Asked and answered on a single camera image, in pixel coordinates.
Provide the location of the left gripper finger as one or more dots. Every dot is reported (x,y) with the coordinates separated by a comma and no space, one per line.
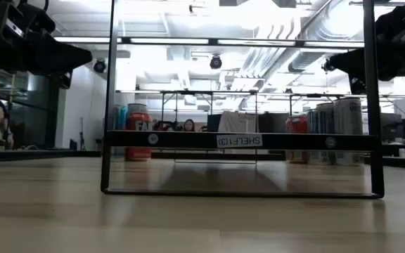
(69,58)

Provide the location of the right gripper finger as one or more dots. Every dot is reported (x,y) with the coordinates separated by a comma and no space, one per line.
(350,65)

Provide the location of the red Fanta can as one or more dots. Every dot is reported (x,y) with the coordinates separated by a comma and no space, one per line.
(295,124)
(139,123)

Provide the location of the long ceiling light strip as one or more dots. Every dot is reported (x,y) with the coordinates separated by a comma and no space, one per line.
(83,39)

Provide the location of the round black ceiling spotlight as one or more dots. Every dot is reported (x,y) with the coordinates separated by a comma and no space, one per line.
(216,62)
(99,66)
(326,66)

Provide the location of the black tripod stand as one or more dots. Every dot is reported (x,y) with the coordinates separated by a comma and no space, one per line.
(82,140)

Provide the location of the small white cup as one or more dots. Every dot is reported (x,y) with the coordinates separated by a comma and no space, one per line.
(402,152)

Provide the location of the white cloth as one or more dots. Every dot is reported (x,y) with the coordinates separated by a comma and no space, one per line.
(237,121)

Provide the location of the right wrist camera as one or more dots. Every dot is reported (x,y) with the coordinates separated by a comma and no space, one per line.
(357,86)

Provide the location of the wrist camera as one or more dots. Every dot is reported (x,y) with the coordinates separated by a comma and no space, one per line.
(357,86)
(66,80)

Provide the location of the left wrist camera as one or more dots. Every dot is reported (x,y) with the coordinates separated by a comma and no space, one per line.
(66,80)

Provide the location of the black background table frame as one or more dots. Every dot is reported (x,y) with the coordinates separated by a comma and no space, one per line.
(315,95)

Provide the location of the black aluminium rig frame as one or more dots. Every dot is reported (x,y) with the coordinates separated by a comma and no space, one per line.
(48,154)

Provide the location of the wooden shelf black metal frame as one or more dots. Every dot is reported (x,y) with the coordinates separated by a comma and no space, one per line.
(188,140)

